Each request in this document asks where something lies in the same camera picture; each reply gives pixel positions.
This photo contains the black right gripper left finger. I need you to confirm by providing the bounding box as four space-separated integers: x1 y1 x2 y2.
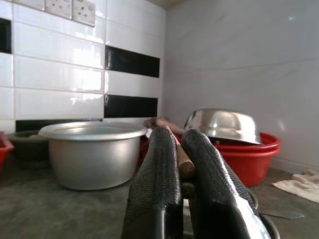
121 126 184 239

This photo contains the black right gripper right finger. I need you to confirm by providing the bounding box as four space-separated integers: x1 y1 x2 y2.
181 128 272 239

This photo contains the wooden-handled kitchen utensil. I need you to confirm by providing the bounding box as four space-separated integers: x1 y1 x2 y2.
144 117 196 179

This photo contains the red plastic basin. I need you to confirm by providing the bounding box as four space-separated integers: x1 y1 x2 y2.
174 132 282 153
215 146 281 188

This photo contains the red flat plastic basket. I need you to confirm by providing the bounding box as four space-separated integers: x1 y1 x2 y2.
138 135 151 165

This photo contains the large steel mixing bowl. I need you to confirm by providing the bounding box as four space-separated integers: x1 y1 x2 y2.
183 108 263 145

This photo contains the aluminium cooking pot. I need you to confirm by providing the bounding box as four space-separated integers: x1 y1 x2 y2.
37 121 148 191

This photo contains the white dish cloth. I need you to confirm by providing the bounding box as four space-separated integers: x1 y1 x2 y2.
271 169 319 204

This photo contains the dark ceramic bowl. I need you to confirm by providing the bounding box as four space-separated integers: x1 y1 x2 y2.
9 129 50 165

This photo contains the red plastic crate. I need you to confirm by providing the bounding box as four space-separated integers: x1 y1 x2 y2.
0 131 15 175

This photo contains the white wall socket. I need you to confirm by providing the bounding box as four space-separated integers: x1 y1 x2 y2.
71 0 96 27
44 0 73 18

